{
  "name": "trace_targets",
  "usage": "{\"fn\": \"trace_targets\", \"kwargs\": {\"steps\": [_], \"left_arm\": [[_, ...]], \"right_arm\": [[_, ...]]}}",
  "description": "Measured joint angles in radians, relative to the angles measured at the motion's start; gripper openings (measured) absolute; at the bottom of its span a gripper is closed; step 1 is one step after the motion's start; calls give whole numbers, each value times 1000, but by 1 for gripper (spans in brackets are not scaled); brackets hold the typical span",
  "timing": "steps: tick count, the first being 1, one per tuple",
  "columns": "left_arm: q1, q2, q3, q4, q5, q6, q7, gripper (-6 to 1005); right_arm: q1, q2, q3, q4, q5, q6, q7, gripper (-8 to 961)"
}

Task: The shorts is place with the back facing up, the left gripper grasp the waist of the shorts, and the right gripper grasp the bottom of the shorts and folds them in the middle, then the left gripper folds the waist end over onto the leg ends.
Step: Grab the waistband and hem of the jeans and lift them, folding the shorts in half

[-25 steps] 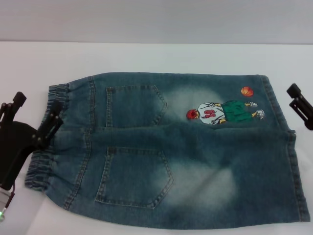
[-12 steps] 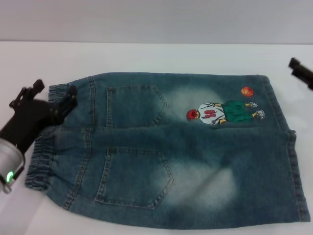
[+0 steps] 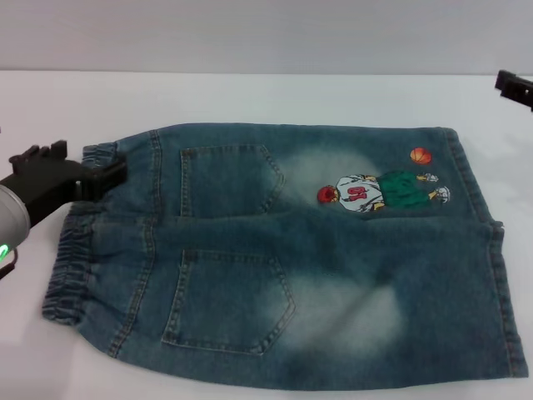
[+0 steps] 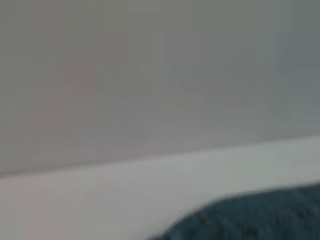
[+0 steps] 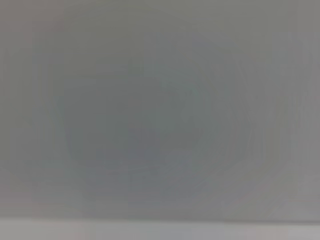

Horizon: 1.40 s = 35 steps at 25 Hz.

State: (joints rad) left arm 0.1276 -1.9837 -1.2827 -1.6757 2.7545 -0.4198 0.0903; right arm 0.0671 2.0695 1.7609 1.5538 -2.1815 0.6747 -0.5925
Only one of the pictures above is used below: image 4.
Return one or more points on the blue denim shorts with print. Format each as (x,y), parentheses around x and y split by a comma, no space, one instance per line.
(255,217)

